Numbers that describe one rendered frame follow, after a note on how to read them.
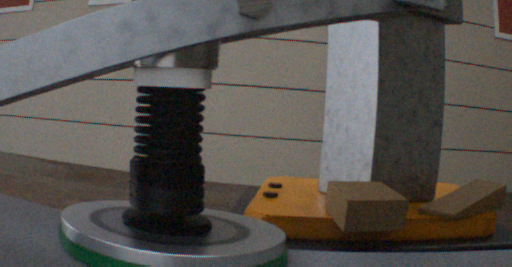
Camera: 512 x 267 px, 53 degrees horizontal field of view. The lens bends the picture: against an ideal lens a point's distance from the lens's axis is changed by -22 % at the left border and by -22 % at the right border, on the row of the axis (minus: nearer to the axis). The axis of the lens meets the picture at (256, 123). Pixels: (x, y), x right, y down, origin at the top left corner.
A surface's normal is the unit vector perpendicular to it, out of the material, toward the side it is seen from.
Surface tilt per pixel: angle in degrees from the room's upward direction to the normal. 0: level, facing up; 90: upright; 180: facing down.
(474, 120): 90
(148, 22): 90
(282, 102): 90
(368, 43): 90
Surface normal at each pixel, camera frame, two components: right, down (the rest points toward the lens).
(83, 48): 0.16, 0.06
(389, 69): 0.41, 0.07
